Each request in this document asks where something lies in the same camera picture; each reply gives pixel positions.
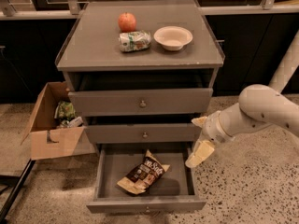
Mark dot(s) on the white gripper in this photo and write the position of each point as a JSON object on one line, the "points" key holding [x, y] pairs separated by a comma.
{"points": [[212, 129]]}

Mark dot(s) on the brown chip bag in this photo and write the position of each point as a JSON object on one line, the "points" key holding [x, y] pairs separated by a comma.
{"points": [[145, 174]]}

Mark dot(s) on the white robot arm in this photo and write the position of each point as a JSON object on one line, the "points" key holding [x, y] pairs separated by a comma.
{"points": [[258, 107]]}

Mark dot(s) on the grey middle drawer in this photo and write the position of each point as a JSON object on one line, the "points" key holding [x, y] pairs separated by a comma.
{"points": [[142, 133]]}

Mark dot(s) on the grey drawer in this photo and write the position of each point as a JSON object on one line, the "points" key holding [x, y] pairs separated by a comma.
{"points": [[142, 133], [140, 102], [174, 191]]}

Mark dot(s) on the grey top drawer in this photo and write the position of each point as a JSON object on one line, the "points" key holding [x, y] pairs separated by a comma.
{"points": [[140, 102]]}

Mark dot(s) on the grey bottom drawer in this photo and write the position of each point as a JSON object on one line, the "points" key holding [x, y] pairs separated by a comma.
{"points": [[174, 191]]}

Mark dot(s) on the grey drawer cabinet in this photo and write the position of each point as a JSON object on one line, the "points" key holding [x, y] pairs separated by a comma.
{"points": [[92, 59]]}

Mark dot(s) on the green snack bag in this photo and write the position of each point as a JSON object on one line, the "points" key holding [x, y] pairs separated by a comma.
{"points": [[65, 110]]}

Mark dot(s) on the white paper bowl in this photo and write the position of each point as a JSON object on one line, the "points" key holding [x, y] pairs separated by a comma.
{"points": [[173, 38]]}

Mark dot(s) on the white pillar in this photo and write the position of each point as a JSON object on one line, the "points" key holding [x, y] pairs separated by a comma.
{"points": [[287, 66]]}

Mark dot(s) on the crushed green white can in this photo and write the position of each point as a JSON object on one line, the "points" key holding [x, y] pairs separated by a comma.
{"points": [[134, 41]]}

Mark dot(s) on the white packet in box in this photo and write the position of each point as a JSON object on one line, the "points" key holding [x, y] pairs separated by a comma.
{"points": [[76, 122]]}

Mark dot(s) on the red apple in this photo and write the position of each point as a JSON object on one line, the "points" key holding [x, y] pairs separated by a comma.
{"points": [[127, 22]]}

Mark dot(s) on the grey metal railing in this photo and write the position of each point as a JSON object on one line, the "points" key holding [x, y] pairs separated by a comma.
{"points": [[37, 14]]}

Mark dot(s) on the open cardboard box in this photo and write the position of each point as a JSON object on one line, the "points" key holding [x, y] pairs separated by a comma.
{"points": [[47, 140]]}

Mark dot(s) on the black metal frame leg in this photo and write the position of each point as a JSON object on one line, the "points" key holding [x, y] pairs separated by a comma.
{"points": [[15, 183]]}

